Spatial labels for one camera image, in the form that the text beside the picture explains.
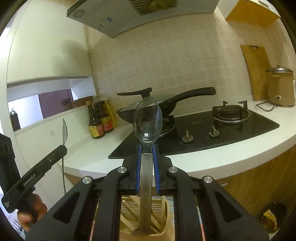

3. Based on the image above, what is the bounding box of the person's left hand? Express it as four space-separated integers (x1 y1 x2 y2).
17 194 48 232

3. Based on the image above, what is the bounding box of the beige woven utensil basket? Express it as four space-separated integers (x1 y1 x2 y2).
119 196 175 240

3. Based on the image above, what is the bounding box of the dark thermos bottle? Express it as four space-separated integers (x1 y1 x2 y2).
10 109 21 131

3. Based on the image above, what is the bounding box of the red label sauce bottle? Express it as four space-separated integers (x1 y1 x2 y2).
94 101 114 133

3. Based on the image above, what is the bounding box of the dark soy sauce bottle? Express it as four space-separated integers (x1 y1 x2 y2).
86 100 105 139

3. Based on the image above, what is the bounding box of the black glass gas stove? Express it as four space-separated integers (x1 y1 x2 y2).
108 100 280 159

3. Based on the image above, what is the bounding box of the wooden lower cabinet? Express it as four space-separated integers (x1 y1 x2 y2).
217 146 295 232

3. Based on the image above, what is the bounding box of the brown slow cooker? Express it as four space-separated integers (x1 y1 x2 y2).
265 65 295 107

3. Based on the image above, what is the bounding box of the wooden cutting board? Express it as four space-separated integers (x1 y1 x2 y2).
240 45 271 101

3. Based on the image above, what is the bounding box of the white range hood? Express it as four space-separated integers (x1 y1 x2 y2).
67 0 218 38

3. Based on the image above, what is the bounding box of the yellow upper cabinet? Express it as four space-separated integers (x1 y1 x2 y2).
225 1 280 28

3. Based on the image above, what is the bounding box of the black wok with handle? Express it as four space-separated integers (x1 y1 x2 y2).
116 87 216 123

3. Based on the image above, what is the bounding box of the black power cable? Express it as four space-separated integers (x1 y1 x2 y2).
255 96 280 112

